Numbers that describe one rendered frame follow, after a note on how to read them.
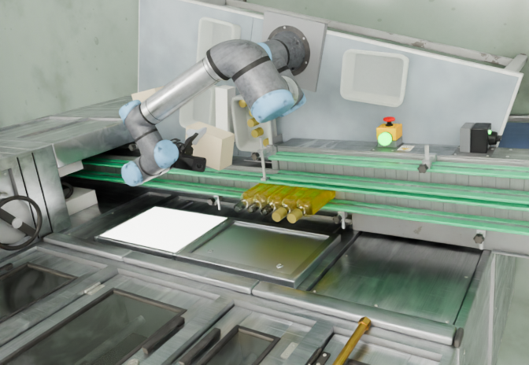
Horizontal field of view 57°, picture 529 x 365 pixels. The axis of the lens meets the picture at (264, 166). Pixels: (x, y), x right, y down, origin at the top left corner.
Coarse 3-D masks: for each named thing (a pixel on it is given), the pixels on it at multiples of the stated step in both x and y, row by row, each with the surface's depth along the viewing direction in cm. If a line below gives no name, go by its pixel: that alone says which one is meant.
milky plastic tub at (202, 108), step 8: (200, 96) 215; (208, 96) 213; (192, 104) 218; (200, 104) 216; (208, 104) 214; (184, 112) 216; (192, 112) 220; (200, 112) 218; (208, 112) 215; (184, 120) 218; (192, 120) 221; (200, 120) 219; (208, 120) 217
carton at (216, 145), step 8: (192, 128) 173; (200, 128) 174; (208, 128) 175; (216, 128) 176; (208, 136) 170; (216, 136) 169; (224, 136) 170; (232, 136) 172; (200, 144) 173; (208, 144) 171; (216, 144) 169; (224, 144) 169; (232, 144) 174; (200, 152) 174; (208, 152) 172; (216, 152) 170; (224, 152) 171; (232, 152) 176; (208, 160) 173; (216, 160) 171; (224, 160) 173; (216, 168) 172
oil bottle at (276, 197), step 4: (280, 188) 177; (284, 188) 177; (288, 188) 176; (292, 188) 176; (296, 188) 177; (276, 192) 174; (280, 192) 173; (284, 192) 173; (288, 192) 173; (268, 196) 171; (272, 196) 170; (276, 196) 170; (280, 196) 169; (284, 196) 170; (268, 200) 169; (272, 200) 168; (276, 200) 168; (280, 200) 168; (276, 204) 168; (280, 204) 168; (276, 208) 168
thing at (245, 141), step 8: (232, 104) 196; (232, 112) 197; (240, 112) 200; (248, 112) 202; (240, 120) 200; (240, 128) 201; (248, 128) 204; (264, 128) 200; (240, 136) 201; (248, 136) 205; (264, 136) 201; (240, 144) 202; (248, 144) 204; (256, 144) 202
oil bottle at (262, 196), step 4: (272, 184) 182; (264, 188) 179; (268, 188) 178; (272, 188) 178; (276, 188) 178; (260, 192) 175; (264, 192) 175; (268, 192) 174; (272, 192) 175; (256, 196) 173; (260, 196) 172; (264, 196) 172; (256, 200) 172; (260, 200) 171; (264, 200) 171; (264, 204) 171; (260, 208) 172
